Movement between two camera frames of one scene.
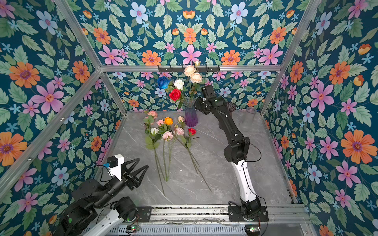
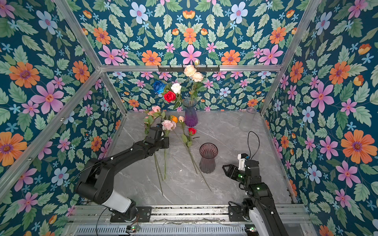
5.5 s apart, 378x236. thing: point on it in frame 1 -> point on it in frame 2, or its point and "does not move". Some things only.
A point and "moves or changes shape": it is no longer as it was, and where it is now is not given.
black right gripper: x=197 y=104 -> x=232 y=169
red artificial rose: x=175 y=95 moves or changes shape
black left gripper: x=132 y=182 -> x=166 y=142
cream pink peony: x=196 y=77 does not move
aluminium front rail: x=280 y=214 does not move
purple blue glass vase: x=191 y=117 does not move
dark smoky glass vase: x=231 y=107 -> x=207 y=151
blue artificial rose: x=163 y=82 -> x=159 y=87
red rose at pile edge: x=192 y=132 does not move
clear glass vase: x=246 y=121 does not move
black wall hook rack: x=182 y=69 does not move
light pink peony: x=167 y=135 -> x=168 y=125
